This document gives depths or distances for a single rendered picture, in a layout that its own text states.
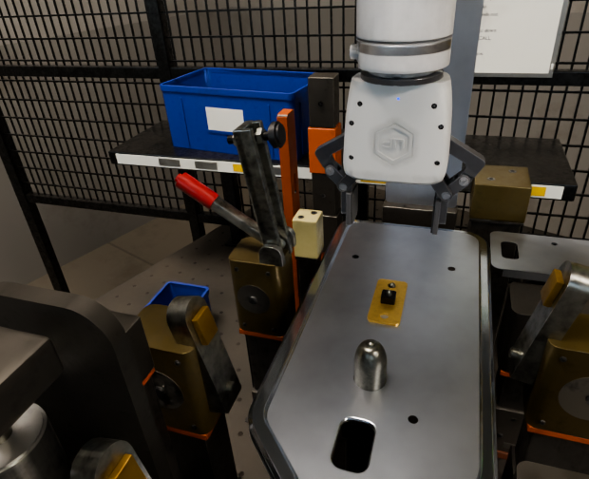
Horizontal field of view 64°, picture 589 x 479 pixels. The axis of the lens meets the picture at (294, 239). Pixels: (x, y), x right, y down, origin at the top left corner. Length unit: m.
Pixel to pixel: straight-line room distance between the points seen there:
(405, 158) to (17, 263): 2.42
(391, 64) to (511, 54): 0.61
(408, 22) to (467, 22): 0.31
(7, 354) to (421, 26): 0.37
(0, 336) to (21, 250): 2.38
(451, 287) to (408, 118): 0.26
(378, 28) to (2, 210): 2.33
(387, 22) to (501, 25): 0.60
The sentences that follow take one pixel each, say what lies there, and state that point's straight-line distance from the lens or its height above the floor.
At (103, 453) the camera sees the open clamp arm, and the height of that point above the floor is 1.10.
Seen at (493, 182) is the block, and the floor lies 1.06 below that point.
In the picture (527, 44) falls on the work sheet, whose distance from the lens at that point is 1.03.
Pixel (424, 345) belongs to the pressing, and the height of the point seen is 1.00.
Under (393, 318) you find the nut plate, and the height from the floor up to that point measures 1.00.
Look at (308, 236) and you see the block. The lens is 0.64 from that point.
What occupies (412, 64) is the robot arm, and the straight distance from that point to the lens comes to 0.43.
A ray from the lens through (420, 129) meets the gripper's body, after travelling 0.46.
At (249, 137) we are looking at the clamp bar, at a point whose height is 1.21.
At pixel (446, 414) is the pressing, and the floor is 1.00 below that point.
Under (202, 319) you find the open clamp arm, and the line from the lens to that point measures 0.45.
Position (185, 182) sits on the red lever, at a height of 1.14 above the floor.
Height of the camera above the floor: 1.37
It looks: 31 degrees down
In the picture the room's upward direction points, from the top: 4 degrees counter-clockwise
